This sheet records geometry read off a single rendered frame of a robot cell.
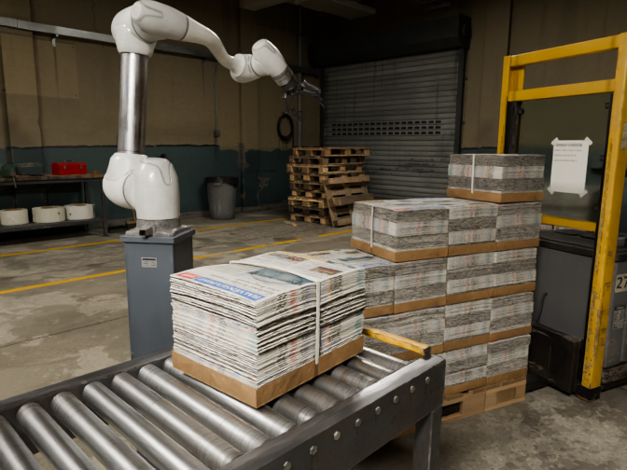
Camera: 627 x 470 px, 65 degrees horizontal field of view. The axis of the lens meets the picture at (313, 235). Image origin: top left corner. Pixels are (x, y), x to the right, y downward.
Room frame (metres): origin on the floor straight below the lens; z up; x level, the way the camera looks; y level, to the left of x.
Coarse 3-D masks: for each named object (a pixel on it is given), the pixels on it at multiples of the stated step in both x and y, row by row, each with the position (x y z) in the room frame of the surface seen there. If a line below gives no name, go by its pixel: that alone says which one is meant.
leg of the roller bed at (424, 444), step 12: (420, 420) 1.15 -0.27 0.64; (432, 420) 1.13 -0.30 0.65; (420, 432) 1.15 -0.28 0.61; (432, 432) 1.13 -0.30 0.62; (420, 444) 1.15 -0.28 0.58; (432, 444) 1.13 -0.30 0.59; (420, 456) 1.15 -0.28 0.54; (432, 456) 1.14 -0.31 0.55; (420, 468) 1.15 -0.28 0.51; (432, 468) 1.14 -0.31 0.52
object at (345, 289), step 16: (256, 256) 1.28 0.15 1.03; (272, 256) 1.28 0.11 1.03; (288, 256) 1.28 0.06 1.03; (304, 256) 1.28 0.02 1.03; (304, 272) 1.13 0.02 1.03; (320, 272) 1.13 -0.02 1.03; (336, 272) 1.13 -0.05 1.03; (352, 272) 1.15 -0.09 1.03; (336, 288) 1.10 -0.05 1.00; (352, 288) 1.15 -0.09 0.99; (336, 304) 1.10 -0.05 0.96; (352, 304) 1.15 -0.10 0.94; (336, 320) 1.11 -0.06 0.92; (352, 320) 1.16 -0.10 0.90; (336, 336) 1.12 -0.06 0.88; (352, 336) 1.16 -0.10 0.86
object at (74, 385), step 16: (160, 352) 1.19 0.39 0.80; (112, 368) 1.10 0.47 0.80; (128, 368) 1.10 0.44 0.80; (160, 368) 1.15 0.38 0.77; (64, 384) 1.02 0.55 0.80; (80, 384) 1.02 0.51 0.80; (16, 400) 0.95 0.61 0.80; (32, 400) 0.95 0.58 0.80; (48, 400) 0.97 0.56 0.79; (80, 400) 1.01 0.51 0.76; (32, 448) 0.94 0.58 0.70
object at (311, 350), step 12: (228, 264) 1.21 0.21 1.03; (240, 264) 1.22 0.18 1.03; (252, 264) 1.21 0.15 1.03; (276, 276) 1.10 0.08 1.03; (288, 276) 1.09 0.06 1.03; (300, 276) 1.09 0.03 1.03; (312, 276) 1.09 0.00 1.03; (312, 288) 1.04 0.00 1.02; (324, 288) 1.07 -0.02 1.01; (312, 300) 1.05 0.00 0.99; (324, 300) 1.07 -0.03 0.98; (312, 312) 1.04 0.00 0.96; (324, 312) 1.07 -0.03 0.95; (312, 324) 1.04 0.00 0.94; (324, 324) 1.07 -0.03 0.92; (312, 336) 1.05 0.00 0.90; (312, 348) 1.05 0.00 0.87; (312, 360) 1.05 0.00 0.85
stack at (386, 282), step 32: (320, 256) 2.19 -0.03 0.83; (352, 256) 2.20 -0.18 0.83; (448, 256) 2.22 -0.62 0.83; (480, 256) 2.28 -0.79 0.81; (384, 288) 2.05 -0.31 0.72; (416, 288) 2.12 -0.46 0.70; (448, 288) 2.20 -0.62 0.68; (480, 288) 2.29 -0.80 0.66; (384, 320) 2.04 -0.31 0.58; (416, 320) 2.12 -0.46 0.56; (448, 320) 2.21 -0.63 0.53; (480, 320) 2.30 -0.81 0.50; (384, 352) 2.05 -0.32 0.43; (448, 352) 2.21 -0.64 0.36; (480, 352) 2.30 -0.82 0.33; (448, 384) 2.22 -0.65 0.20; (448, 416) 2.24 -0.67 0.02
